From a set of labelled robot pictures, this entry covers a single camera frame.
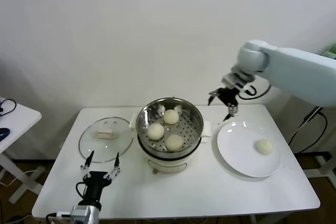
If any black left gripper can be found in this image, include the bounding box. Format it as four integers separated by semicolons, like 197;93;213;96
79;150;122;204

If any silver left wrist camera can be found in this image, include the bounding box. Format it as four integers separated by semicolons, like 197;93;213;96
55;205;91;224

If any round glass pot lid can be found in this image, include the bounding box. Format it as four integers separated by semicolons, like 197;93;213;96
78;117;134;164

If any stainless steel steamer basket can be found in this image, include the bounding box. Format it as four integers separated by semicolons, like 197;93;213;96
129;98;212;158

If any white electric pot base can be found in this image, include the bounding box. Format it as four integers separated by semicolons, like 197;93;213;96
136;129;209;175

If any blue computer mouse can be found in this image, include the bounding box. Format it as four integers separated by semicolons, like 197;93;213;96
0;127;11;141

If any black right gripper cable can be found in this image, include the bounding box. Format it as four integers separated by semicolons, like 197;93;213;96
237;83;271;101

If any mint green appliance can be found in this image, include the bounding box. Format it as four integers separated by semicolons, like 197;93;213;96
321;42;336;58

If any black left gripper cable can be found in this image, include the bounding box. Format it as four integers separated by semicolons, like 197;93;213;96
76;182;89;203

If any white floor cable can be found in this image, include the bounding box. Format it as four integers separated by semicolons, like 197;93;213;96
0;170;36;187

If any white steamed baozi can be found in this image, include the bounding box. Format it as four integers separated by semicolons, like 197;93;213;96
162;109;180;125
165;134;184;152
254;139;275;156
146;123;165;141

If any white side table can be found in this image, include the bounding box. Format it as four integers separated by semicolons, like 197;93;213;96
0;97;44;205

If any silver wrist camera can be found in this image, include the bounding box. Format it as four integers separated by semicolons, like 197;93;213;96
222;73;238;88
55;205;91;224

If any thin black desk cable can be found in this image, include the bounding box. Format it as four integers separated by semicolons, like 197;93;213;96
0;98;18;117

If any white round plate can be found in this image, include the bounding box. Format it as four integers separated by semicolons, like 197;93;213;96
215;121;281;178

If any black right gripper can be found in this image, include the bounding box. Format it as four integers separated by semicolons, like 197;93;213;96
207;87;240;123

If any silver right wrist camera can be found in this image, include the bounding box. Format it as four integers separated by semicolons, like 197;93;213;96
222;73;238;88

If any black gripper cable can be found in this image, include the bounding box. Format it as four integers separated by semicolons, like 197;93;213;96
76;182;89;203
237;83;271;101

